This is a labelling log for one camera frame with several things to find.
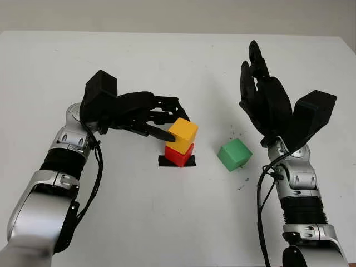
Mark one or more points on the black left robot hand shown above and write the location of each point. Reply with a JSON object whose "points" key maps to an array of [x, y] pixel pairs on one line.
{"points": [[133, 108]]}

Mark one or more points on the green cube block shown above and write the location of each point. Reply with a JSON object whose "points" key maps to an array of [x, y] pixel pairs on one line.
{"points": [[235, 154]]}

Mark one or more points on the yellow cube block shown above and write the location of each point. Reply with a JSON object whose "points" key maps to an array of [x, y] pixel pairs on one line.
{"points": [[183, 133]]}

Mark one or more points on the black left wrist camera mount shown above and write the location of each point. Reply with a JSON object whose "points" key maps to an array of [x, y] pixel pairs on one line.
{"points": [[97, 94]]}

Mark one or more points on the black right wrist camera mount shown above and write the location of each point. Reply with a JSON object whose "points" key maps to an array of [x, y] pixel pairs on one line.
{"points": [[311, 119]]}

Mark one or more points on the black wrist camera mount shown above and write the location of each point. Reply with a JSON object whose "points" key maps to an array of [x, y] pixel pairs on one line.
{"points": [[311, 119], [97, 94]]}

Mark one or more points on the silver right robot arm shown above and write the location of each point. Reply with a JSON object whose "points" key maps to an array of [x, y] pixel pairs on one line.
{"points": [[300, 200]]}

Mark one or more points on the red cube block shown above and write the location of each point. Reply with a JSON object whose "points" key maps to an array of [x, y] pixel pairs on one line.
{"points": [[178, 158]]}

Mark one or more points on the black tape marker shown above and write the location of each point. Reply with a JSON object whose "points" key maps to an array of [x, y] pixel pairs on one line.
{"points": [[163, 162]]}

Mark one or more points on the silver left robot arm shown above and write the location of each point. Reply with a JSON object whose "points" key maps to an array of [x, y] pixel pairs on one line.
{"points": [[41, 200]]}

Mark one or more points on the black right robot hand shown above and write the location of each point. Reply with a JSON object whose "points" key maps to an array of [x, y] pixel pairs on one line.
{"points": [[271, 105]]}

